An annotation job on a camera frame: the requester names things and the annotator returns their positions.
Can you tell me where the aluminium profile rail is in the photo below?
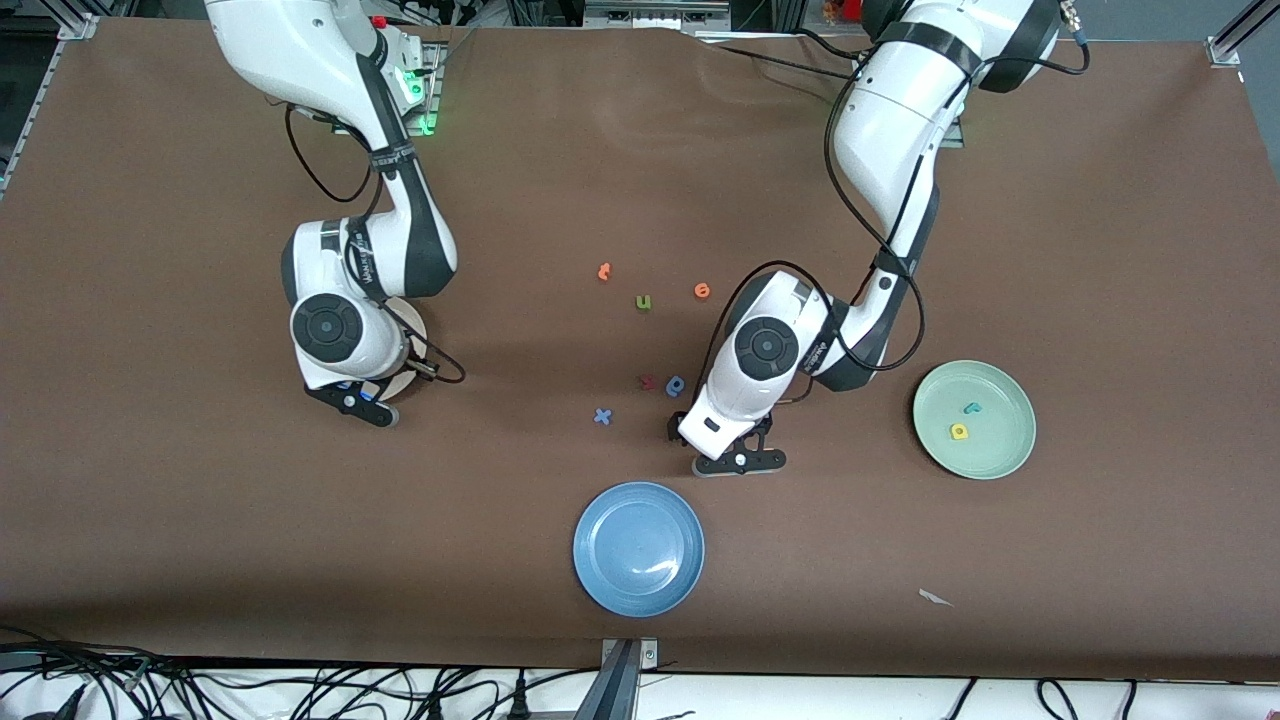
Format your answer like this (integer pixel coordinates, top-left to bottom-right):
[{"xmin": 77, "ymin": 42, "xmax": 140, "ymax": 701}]
[{"xmin": 1205, "ymin": 0, "xmax": 1280, "ymax": 69}]

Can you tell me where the dark metal beam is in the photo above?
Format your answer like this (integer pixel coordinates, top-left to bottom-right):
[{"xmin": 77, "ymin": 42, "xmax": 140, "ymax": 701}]
[{"xmin": 572, "ymin": 640, "xmax": 641, "ymax": 720}]

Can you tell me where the brown table cover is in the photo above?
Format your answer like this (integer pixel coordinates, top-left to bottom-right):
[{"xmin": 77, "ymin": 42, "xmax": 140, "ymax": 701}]
[{"xmin": 0, "ymin": 18, "xmax": 1280, "ymax": 681}]

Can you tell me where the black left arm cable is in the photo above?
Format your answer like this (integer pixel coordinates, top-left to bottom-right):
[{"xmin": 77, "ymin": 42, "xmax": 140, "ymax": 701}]
[{"xmin": 705, "ymin": 30, "xmax": 926, "ymax": 373}]

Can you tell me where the beige brown plate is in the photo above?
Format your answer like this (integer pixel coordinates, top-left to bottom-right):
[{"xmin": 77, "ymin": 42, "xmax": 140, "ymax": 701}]
[{"xmin": 372, "ymin": 296, "xmax": 429, "ymax": 405}]

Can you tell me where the light green plate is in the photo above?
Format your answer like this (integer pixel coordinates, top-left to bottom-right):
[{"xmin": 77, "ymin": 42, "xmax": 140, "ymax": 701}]
[{"xmin": 912, "ymin": 359, "xmax": 1037, "ymax": 481}]

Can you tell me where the black base cable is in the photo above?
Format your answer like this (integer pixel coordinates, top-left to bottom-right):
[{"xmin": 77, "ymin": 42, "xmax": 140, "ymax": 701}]
[{"xmin": 695, "ymin": 28, "xmax": 866, "ymax": 81}]

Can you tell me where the silver metal frame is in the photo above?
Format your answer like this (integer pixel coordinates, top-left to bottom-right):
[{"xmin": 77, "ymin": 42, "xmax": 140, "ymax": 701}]
[{"xmin": 583, "ymin": 0, "xmax": 733, "ymax": 31}]

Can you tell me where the blue plate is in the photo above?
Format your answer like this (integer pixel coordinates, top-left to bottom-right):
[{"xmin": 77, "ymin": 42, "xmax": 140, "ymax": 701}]
[{"xmin": 573, "ymin": 481, "xmax": 706, "ymax": 618}]

